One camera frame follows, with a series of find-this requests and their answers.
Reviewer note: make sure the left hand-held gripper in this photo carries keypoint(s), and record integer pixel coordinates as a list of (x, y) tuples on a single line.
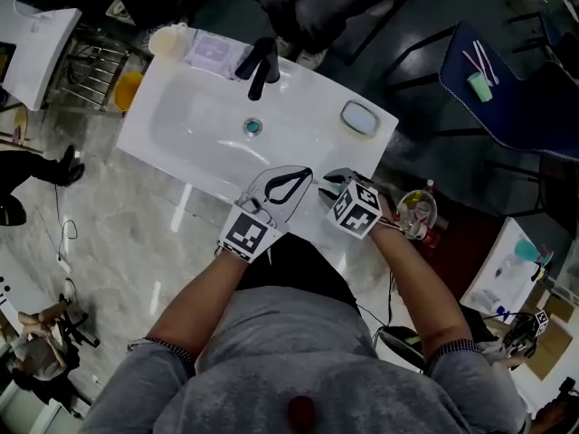
[(246, 235)]

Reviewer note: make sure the clear bin with bottles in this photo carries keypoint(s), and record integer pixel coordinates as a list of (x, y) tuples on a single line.
[(416, 210)]

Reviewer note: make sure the teal cup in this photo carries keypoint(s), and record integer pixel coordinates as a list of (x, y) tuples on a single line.
[(527, 248)]

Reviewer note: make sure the green toothbrush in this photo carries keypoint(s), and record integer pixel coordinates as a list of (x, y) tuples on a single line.
[(332, 189)]

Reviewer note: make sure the person's black trousers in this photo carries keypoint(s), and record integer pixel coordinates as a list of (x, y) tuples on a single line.
[(294, 265)]

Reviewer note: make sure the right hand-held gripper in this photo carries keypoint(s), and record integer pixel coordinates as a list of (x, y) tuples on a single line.
[(357, 210)]

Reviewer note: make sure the black frame chair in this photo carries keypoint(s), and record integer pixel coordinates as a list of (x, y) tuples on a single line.
[(556, 39)]

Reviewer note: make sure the grey soap dish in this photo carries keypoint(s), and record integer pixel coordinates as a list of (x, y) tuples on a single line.
[(346, 106)]

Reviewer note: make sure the teal sink drain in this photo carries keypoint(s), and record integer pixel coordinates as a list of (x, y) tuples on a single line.
[(252, 126)]

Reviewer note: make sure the black faucet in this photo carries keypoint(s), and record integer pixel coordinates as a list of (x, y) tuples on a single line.
[(262, 63)]

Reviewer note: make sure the small green cup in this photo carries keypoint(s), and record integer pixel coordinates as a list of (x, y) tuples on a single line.
[(479, 87)]

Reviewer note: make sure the cream cup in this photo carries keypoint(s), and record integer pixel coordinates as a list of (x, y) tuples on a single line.
[(167, 41)]

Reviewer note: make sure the blue chair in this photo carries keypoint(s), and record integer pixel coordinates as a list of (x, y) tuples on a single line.
[(520, 106)]

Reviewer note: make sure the metal rack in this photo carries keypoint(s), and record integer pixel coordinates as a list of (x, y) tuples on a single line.
[(90, 68)]

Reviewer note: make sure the white soap bar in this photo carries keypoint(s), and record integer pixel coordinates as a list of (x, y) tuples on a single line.
[(359, 119)]

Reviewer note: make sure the yellow bucket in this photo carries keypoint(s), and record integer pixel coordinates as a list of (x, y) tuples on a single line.
[(129, 89)]

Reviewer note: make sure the person's right forearm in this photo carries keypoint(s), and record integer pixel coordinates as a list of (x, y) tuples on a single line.
[(416, 283)]

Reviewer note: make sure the purple wipes packet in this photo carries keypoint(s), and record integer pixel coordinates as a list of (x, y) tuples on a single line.
[(210, 52)]

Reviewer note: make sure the pink toothbrush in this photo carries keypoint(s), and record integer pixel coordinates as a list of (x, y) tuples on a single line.
[(472, 61), (486, 61)]

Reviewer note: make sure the person's left forearm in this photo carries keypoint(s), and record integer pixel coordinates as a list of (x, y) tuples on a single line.
[(203, 301)]

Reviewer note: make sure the person's black shoe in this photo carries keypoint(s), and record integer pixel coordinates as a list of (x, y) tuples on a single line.
[(400, 344)]

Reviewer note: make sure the red label plastic bottle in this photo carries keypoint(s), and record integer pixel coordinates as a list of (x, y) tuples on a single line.
[(430, 237)]

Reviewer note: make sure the person's grey shirt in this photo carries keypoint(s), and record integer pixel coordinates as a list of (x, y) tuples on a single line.
[(294, 369)]

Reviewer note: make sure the white washbasin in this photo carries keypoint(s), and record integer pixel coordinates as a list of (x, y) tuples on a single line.
[(203, 120), (36, 52), (497, 274)]

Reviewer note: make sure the cardboard box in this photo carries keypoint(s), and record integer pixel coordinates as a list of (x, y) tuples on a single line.
[(549, 346)]

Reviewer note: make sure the red round clip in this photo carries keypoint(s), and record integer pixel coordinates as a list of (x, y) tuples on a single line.
[(301, 412)]

